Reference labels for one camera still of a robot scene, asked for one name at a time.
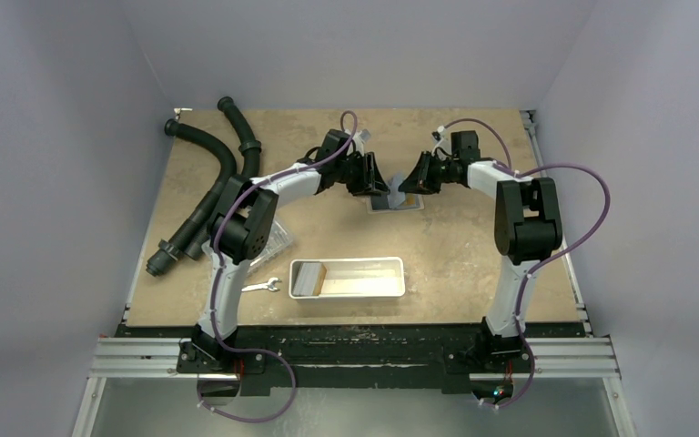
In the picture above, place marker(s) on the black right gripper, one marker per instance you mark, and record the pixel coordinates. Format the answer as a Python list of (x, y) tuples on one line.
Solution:
[(432, 174)]

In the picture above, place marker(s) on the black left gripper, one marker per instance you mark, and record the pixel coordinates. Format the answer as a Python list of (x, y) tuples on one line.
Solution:
[(369, 181)]

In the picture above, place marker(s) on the grey credit card stack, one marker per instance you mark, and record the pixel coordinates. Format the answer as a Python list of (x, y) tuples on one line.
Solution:
[(309, 280)]

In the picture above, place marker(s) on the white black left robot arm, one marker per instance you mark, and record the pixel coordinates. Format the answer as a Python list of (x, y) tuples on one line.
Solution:
[(240, 227)]

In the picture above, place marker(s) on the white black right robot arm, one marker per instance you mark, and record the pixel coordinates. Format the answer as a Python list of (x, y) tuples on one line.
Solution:
[(527, 230)]

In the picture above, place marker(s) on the white rectangular tray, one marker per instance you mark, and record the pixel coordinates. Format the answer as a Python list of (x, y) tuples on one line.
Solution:
[(373, 278)]

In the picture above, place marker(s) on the clear plastic bag of screws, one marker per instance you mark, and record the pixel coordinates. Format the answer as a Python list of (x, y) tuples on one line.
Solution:
[(278, 242)]

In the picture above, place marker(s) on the silver open-end wrench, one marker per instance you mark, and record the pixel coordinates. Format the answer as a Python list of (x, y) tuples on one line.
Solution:
[(271, 285)]

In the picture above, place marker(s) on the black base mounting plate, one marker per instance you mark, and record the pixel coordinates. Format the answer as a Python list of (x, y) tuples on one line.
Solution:
[(398, 357)]

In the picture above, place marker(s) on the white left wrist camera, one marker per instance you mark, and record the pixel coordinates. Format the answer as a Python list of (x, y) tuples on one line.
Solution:
[(361, 138)]

